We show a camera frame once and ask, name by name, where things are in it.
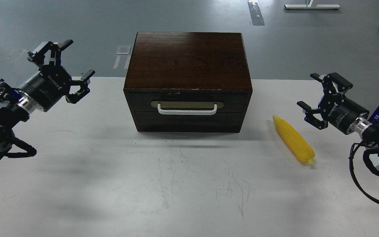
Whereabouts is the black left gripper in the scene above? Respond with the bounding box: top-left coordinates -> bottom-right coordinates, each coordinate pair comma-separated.
19,39 -> 95,112

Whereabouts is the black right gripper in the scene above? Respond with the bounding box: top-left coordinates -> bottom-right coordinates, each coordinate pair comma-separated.
297,72 -> 369,135

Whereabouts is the yellow corn cob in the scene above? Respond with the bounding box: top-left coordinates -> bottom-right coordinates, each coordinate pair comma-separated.
272,115 -> 315,165

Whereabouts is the wooden drawer with white handle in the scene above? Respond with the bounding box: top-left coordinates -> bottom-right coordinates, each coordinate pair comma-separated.
127,92 -> 251,116

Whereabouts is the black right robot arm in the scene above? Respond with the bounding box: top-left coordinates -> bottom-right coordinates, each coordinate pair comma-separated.
297,73 -> 379,204

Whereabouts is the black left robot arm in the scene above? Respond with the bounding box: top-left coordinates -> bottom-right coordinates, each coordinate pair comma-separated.
0,39 -> 95,160

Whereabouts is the dark wooden drawer cabinet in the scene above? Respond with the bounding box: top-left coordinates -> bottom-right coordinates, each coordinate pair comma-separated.
123,32 -> 253,133

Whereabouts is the white table leg base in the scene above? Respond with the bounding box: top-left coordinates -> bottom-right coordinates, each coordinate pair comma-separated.
284,0 -> 341,10

